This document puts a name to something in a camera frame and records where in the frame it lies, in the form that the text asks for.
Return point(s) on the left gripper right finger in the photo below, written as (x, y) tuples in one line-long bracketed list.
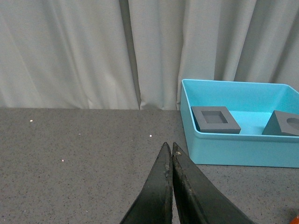
[(198, 200)]

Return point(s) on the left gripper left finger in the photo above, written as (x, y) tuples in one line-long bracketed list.
[(154, 203)]

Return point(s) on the gray cube square recess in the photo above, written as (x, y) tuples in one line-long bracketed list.
[(215, 119)]

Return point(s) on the orange cylinder part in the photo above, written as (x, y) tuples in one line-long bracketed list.
[(295, 220)]

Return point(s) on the gray cube round recess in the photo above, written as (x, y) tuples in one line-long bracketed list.
[(282, 124)]

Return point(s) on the blue plastic box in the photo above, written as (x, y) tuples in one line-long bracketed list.
[(251, 105)]

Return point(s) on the white curtain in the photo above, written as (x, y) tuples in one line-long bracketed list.
[(133, 54)]

